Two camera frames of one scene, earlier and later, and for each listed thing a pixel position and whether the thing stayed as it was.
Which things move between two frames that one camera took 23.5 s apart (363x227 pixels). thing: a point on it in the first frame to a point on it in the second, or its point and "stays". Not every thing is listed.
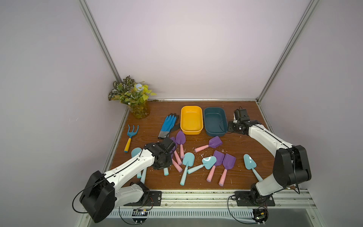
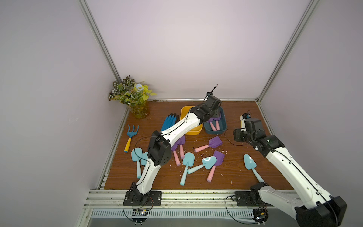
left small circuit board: x=139 y=216 stays
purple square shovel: x=176 y=154 to x=180 y=142
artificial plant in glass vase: x=134 y=94 stays
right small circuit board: x=260 y=215 stays
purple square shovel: x=220 y=157 stays
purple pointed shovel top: x=180 y=139 to x=213 y=127
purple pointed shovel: x=179 y=169 to x=174 y=148
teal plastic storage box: x=215 y=121 stays
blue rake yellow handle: x=131 y=134 stays
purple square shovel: x=213 y=142 stays
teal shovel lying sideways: x=208 y=162 stays
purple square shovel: x=229 y=161 to x=217 y=125
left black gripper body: x=169 y=154 to x=214 y=113
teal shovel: x=250 y=164 stays
